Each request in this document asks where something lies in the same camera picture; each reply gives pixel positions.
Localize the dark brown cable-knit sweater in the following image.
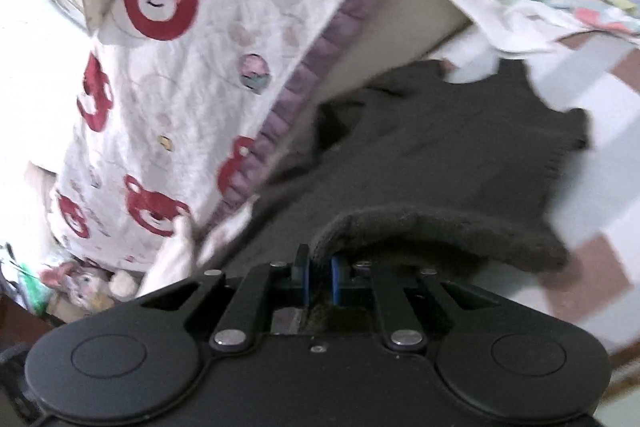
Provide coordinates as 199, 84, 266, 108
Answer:
200, 59, 593, 335

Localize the green plastic bag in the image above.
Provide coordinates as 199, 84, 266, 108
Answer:
17, 264, 53, 315

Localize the dark brown knit sweater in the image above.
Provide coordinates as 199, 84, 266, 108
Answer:
430, 32, 640, 358

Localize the grey plush rabbit toy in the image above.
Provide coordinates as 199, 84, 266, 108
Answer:
40, 259, 138, 313

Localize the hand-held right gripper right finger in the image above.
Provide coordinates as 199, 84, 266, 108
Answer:
330, 254, 502, 352

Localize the dark wooden cabinet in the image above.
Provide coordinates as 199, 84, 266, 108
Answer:
0, 292, 66, 353

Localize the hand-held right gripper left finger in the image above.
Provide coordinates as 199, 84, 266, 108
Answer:
139, 244, 312, 354

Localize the beige bed side panel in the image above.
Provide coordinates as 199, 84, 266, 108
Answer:
290, 0, 473, 158

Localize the white quilt with red bears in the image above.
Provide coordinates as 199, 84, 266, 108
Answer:
45, 0, 441, 278

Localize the white cloth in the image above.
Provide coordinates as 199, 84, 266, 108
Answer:
142, 199, 258, 300

